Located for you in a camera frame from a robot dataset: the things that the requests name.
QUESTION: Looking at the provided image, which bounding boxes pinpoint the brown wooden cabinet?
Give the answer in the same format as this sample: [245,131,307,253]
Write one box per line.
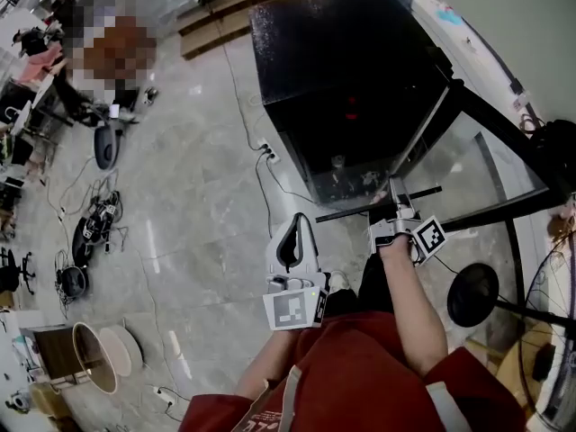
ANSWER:
[33,326,86,384]

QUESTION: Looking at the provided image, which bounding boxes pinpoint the wooden step platform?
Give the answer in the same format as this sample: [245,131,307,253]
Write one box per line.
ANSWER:
[177,0,328,60]

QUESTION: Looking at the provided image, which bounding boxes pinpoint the white power strip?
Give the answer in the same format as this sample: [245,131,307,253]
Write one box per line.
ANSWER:
[256,139,283,164]
[152,385,175,407]

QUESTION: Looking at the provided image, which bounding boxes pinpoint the beige round disc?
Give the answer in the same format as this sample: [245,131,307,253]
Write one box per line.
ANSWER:
[98,325,144,377]

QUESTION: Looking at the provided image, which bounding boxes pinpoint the glass cabinet door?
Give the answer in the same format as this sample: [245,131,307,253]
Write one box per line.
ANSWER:
[391,78,568,236]

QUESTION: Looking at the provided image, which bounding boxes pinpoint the black cabinet fridge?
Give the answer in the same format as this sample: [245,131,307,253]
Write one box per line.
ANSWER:
[249,0,454,209]

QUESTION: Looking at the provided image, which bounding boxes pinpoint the black pedestal fan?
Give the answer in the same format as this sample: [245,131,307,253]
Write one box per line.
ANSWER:
[446,227,576,432]

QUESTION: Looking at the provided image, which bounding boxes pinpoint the beige strap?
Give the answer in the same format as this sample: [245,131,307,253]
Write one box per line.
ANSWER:
[425,380,473,432]
[242,364,302,432]

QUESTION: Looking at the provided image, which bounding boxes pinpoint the brown bag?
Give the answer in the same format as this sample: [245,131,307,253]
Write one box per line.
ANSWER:
[546,211,576,243]

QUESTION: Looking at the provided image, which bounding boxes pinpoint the person's left forearm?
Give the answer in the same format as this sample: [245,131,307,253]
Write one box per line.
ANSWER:
[233,328,301,398]

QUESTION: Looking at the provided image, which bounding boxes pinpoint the grey oval device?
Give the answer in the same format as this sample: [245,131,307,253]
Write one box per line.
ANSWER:
[93,126,123,171]

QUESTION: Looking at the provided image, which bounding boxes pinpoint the round black device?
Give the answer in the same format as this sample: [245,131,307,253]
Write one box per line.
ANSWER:
[59,265,90,297]

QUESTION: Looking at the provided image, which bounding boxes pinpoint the person's black trousers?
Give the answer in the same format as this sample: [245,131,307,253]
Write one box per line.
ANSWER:
[357,252,397,314]

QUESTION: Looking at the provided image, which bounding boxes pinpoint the black office chair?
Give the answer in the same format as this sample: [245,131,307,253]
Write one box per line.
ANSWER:
[0,247,37,294]

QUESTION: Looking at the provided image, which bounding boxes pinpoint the small black box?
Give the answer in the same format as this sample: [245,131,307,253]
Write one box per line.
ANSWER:
[533,342,557,382]

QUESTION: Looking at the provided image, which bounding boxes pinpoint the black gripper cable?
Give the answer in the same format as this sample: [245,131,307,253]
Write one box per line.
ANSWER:
[431,254,456,275]

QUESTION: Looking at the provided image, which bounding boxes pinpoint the white shoe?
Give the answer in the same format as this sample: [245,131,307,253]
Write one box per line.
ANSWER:
[327,270,351,294]

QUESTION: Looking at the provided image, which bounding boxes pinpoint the black shopping bag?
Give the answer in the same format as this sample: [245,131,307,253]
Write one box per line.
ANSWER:
[0,81,37,130]

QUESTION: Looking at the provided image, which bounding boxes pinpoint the black backpack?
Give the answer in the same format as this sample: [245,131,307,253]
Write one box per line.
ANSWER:
[528,119,576,206]

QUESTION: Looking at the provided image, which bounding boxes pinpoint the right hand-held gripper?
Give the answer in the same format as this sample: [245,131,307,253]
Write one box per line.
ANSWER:
[368,176,449,267]

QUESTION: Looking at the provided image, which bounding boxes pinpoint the black power cable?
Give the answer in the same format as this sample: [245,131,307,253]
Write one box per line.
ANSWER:
[221,42,271,152]
[255,155,316,239]

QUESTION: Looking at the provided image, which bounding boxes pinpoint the black device with cables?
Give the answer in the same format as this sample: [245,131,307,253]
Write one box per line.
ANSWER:
[71,190,122,267]

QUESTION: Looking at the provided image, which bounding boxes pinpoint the person's right forearm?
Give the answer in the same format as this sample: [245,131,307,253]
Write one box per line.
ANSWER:
[380,240,449,377]

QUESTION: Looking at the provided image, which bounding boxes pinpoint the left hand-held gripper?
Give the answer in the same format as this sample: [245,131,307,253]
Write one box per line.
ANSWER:
[263,213,332,331]

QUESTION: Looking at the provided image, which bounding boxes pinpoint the person's red shirt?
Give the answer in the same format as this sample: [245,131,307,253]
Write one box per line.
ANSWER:
[177,310,527,432]

